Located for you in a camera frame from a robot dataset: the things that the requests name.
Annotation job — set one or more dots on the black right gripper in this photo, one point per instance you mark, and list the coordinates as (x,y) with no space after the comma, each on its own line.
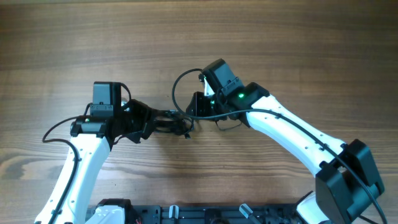
(198,101)

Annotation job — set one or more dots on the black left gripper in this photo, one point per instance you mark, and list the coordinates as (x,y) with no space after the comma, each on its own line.
(147,114)

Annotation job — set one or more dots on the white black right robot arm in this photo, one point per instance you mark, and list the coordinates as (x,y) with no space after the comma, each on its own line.
(347,180)

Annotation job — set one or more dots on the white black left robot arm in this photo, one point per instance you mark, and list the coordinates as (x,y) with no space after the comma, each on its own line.
(93,135)

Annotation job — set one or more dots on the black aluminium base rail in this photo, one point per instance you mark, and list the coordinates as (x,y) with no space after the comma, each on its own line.
(155,214)

